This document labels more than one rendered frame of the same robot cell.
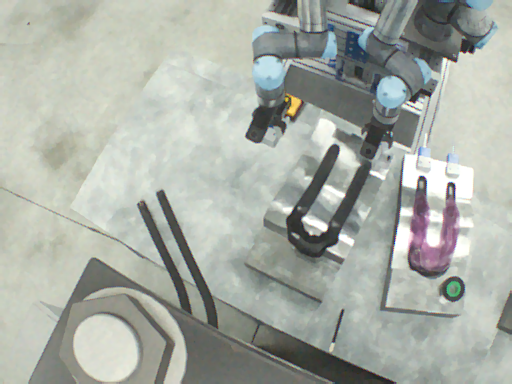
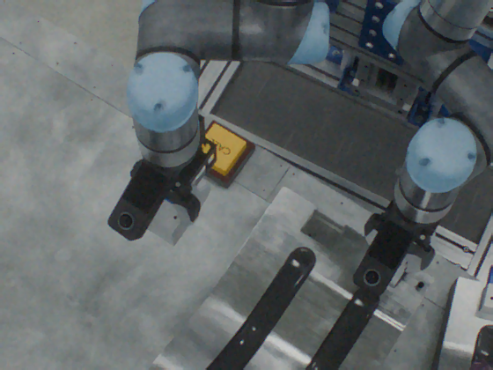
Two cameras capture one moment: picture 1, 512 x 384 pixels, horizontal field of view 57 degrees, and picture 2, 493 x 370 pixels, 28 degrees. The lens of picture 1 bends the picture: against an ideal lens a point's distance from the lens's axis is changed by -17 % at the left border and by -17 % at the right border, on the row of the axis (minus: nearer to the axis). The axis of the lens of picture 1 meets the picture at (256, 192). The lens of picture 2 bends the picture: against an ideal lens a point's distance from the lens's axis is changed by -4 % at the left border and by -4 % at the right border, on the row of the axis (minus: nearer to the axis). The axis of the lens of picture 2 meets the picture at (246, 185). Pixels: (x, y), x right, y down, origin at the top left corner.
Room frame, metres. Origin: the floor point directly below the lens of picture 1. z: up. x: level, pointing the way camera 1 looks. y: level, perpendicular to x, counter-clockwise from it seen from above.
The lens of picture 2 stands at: (0.17, -0.11, 2.25)
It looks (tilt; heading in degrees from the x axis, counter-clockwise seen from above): 68 degrees down; 351
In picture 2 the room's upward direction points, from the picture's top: 2 degrees clockwise
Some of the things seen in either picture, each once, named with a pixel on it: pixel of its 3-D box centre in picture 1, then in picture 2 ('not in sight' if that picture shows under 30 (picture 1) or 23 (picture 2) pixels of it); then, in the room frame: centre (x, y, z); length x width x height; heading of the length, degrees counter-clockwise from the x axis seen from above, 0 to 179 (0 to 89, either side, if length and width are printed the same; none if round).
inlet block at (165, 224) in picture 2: (276, 124); (185, 194); (0.70, -0.10, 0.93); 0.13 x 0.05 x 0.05; 140
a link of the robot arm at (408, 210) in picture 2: (385, 109); (423, 188); (0.60, -0.39, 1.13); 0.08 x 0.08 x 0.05
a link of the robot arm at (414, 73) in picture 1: (408, 73); (488, 109); (0.66, -0.47, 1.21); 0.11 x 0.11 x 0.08; 30
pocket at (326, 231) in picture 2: (341, 137); (322, 232); (0.64, -0.29, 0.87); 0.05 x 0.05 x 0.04; 50
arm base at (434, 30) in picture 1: (436, 17); not in sight; (0.93, -0.71, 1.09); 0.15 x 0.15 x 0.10
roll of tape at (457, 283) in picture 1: (452, 289); not in sight; (0.08, -0.51, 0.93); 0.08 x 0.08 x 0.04
